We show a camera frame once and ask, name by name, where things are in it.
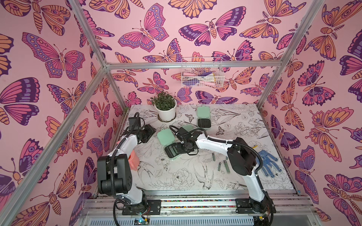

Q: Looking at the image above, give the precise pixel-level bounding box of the green case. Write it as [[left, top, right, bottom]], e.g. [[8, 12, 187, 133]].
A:
[[196, 106, 211, 130], [157, 129, 182, 159], [182, 124, 195, 132]]

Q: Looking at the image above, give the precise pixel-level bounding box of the pink plastic toy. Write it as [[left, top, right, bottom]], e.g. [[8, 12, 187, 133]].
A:
[[128, 150, 140, 171]]

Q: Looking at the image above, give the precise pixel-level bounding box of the potted green plant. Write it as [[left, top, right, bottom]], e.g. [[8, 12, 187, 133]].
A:
[[151, 92, 177, 122]]

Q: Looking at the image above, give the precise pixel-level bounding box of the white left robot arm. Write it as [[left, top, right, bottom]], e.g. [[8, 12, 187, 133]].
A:
[[97, 112, 156, 214]]

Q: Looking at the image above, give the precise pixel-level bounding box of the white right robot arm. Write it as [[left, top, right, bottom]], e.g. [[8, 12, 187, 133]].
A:
[[169, 125, 276, 214]]

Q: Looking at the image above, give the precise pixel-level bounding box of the green nail clipper long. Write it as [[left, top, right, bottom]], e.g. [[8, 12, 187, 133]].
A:
[[223, 160, 231, 174]]

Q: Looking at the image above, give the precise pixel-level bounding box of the white wire wall basket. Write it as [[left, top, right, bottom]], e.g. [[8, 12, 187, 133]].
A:
[[180, 57, 225, 89]]

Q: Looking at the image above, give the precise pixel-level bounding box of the blue knit glove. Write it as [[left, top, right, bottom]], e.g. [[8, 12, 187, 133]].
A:
[[252, 145, 282, 179]]

